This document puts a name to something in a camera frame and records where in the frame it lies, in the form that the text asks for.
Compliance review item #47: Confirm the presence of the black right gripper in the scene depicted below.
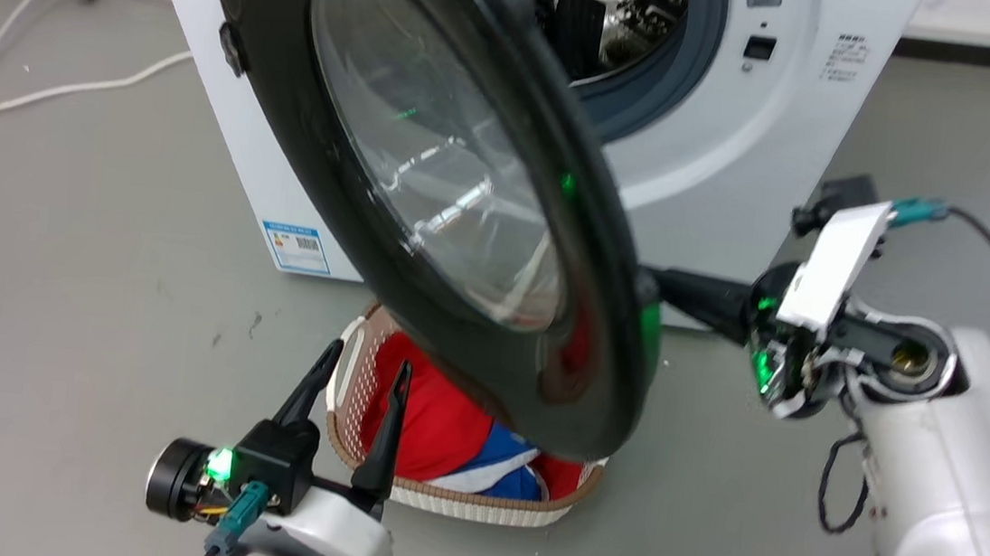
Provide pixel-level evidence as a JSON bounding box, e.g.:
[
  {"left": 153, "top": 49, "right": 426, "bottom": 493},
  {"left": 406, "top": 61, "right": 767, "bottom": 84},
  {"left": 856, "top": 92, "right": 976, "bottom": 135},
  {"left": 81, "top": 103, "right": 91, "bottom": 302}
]
[{"left": 628, "top": 249, "right": 862, "bottom": 427}]

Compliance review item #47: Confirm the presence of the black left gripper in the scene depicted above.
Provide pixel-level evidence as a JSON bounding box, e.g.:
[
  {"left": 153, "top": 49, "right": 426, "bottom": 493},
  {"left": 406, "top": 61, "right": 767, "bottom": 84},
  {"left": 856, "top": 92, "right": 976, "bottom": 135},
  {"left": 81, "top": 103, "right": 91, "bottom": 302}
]
[{"left": 144, "top": 323, "right": 416, "bottom": 542}]

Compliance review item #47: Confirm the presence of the black round glass washer door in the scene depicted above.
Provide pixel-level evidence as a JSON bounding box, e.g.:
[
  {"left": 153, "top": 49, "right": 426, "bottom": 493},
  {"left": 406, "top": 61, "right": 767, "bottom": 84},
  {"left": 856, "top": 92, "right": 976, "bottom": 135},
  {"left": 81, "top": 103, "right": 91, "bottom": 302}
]
[{"left": 159, "top": 0, "right": 695, "bottom": 469}]

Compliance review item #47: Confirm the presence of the white front-load washing machine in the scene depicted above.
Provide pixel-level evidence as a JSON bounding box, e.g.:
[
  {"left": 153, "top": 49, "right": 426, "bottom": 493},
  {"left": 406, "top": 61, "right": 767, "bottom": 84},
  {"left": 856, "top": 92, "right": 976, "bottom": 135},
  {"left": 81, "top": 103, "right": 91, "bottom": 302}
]
[{"left": 109, "top": 0, "right": 922, "bottom": 349}]

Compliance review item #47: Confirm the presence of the grey rubber door gasket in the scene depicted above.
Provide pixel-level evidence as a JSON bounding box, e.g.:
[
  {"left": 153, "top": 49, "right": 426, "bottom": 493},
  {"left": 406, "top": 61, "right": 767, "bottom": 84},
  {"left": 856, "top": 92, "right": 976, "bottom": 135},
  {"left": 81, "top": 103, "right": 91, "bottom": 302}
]
[{"left": 563, "top": 0, "right": 731, "bottom": 155}]

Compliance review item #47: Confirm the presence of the red blue white clothing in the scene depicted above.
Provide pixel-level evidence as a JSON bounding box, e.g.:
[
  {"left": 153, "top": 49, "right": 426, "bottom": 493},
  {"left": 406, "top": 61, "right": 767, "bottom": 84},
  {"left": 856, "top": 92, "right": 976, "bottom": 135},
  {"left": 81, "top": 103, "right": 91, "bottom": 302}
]
[{"left": 355, "top": 330, "right": 598, "bottom": 507}]

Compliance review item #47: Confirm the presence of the white brown laundry basket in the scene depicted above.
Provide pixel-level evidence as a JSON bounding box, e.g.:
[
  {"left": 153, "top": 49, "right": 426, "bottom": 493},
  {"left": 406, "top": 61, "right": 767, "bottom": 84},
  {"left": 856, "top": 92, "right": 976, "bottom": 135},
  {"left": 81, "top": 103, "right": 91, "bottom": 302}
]
[{"left": 314, "top": 297, "right": 623, "bottom": 536}]

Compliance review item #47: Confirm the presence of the blue energy label sticker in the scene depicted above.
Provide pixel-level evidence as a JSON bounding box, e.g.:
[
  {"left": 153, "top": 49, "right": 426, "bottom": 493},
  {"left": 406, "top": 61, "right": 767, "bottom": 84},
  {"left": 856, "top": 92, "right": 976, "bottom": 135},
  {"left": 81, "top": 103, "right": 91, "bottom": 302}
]
[{"left": 258, "top": 220, "right": 335, "bottom": 278}]

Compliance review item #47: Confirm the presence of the stainless steel washer drum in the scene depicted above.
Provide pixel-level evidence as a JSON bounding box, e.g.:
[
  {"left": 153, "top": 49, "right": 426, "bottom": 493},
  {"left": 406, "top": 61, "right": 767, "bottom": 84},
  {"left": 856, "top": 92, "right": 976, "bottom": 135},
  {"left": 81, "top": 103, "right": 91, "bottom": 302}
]
[{"left": 487, "top": 0, "right": 692, "bottom": 94}]

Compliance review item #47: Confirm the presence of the teal plug left camera cable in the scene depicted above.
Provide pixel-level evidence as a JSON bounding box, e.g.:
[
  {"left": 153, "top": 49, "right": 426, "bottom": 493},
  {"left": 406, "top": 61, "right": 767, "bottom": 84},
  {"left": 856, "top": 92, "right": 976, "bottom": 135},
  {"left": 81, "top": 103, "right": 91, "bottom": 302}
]
[{"left": 186, "top": 475, "right": 271, "bottom": 556}]

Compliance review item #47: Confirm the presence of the black block camera mount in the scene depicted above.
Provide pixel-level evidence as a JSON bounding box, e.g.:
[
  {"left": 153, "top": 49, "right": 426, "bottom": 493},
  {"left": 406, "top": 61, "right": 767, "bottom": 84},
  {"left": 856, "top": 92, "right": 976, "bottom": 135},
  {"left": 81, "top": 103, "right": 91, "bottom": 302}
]
[{"left": 789, "top": 166, "right": 882, "bottom": 245}]

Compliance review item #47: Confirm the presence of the thin black looped arm cable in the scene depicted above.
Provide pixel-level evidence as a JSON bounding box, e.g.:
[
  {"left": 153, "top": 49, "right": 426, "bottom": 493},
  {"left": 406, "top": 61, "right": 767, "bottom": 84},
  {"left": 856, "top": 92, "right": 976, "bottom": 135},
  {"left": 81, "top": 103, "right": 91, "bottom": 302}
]
[{"left": 814, "top": 426, "right": 877, "bottom": 539}]

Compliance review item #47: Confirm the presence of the teal plug black camera cable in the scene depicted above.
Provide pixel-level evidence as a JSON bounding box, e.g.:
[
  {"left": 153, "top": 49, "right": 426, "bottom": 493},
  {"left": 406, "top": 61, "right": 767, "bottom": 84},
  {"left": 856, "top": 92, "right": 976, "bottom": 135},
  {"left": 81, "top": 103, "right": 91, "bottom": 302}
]
[{"left": 874, "top": 195, "right": 990, "bottom": 373}]

